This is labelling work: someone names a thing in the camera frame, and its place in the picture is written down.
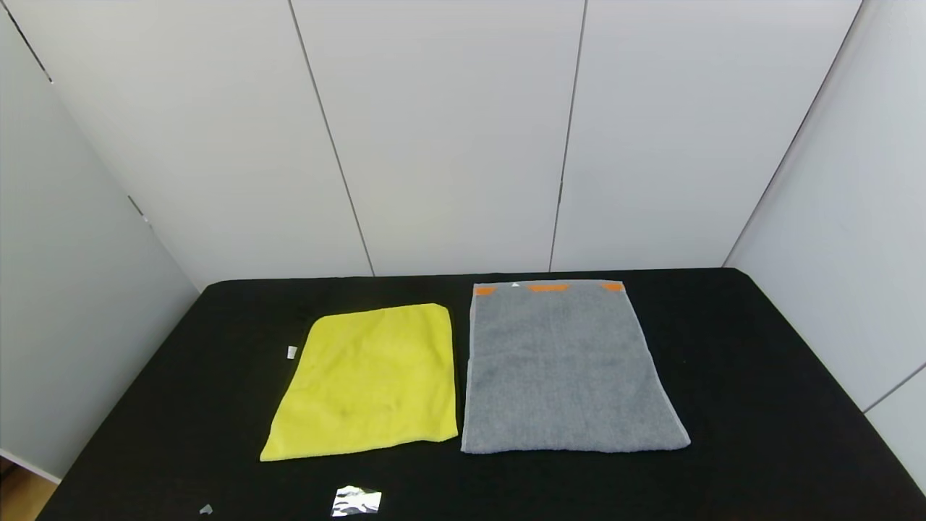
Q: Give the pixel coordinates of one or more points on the yellow microfibre towel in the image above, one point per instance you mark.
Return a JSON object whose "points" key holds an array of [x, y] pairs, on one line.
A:
{"points": [[362, 383]]}

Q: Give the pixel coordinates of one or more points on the grey towel with orange stripe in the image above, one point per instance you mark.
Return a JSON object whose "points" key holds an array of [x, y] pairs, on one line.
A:
{"points": [[564, 369]]}

